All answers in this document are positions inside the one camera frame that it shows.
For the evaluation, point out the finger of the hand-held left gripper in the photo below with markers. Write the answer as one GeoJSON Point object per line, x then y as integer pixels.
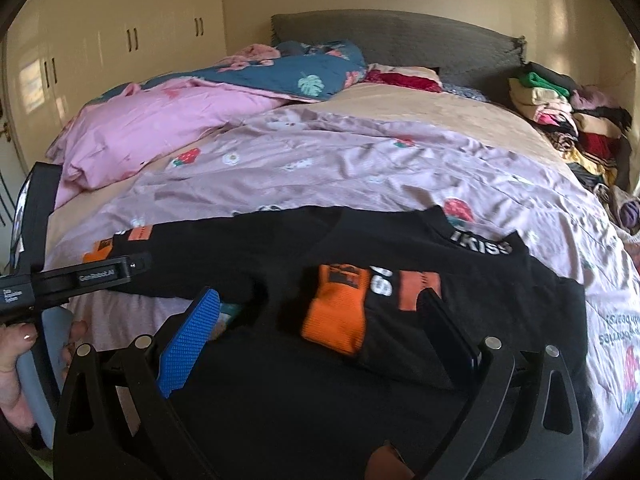
{"type": "Point", "coordinates": [95, 275]}

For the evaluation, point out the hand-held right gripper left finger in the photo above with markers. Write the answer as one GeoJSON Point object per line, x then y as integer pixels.
{"type": "Point", "coordinates": [190, 340]}

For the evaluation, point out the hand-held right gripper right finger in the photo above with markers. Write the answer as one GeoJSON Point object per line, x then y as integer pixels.
{"type": "Point", "coordinates": [445, 332]}

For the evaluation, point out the black sweatshirt with orange patches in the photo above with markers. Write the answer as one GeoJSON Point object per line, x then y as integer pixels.
{"type": "Point", "coordinates": [260, 260]}

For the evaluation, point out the pile of folded clothes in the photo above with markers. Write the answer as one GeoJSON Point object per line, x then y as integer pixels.
{"type": "Point", "coordinates": [550, 105]}

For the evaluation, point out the person's left hand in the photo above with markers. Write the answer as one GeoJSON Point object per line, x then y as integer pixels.
{"type": "Point", "coordinates": [15, 342]}

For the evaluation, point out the pink quilt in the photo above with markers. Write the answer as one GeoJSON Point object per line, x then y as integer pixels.
{"type": "Point", "coordinates": [150, 125]}

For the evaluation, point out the mauve strawberry print blanket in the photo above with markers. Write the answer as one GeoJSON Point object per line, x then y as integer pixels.
{"type": "Point", "coordinates": [350, 160]}

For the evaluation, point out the cream wardrobe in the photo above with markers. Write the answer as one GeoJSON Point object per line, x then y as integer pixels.
{"type": "Point", "coordinates": [125, 20]}

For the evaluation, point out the purple cloth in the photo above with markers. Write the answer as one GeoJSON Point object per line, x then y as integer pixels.
{"type": "Point", "coordinates": [631, 215]}

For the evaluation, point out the beige bedsheet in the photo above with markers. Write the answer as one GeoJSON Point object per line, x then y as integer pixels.
{"type": "Point", "coordinates": [425, 105]}

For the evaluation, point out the grey patterned pillow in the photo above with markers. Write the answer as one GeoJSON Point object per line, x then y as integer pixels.
{"type": "Point", "coordinates": [465, 92]}

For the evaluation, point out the red and cream pillow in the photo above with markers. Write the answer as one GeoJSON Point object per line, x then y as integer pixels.
{"type": "Point", "coordinates": [400, 80]}

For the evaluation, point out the pink fluffy cloth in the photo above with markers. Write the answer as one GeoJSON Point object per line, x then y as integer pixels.
{"type": "Point", "coordinates": [252, 54]}

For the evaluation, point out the blue leaf print pillow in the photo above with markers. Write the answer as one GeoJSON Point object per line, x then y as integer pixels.
{"type": "Point", "coordinates": [300, 72]}

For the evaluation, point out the grey padded headboard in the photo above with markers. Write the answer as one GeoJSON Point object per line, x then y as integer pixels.
{"type": "Point", "coordinates": [400, 40]}

